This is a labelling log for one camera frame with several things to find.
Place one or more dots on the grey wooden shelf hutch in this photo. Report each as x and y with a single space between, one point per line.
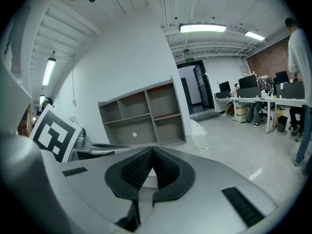
146 121

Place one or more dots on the low white cabinet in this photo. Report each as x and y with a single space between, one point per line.
198 135

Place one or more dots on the long white office table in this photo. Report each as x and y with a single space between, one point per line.
268 101

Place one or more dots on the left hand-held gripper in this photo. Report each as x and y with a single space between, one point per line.
63 128

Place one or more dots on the black trash bin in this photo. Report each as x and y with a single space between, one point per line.
282 123

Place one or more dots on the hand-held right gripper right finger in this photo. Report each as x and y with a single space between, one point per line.
178 179

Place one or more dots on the black framed door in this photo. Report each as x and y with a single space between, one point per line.
197 86

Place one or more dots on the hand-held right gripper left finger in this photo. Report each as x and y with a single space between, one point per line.
126 181

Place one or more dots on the small black monitor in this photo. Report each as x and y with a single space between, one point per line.
224 86

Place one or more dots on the person's white printed shirt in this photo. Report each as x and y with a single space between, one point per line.
8 50

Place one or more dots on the ceiling tube light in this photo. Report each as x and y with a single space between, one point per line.
49 71
202 28
254 35
42 99

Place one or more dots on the large black monitor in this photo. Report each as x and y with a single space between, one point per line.
247 82

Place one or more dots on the green exit sign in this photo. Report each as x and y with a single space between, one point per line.
190 59

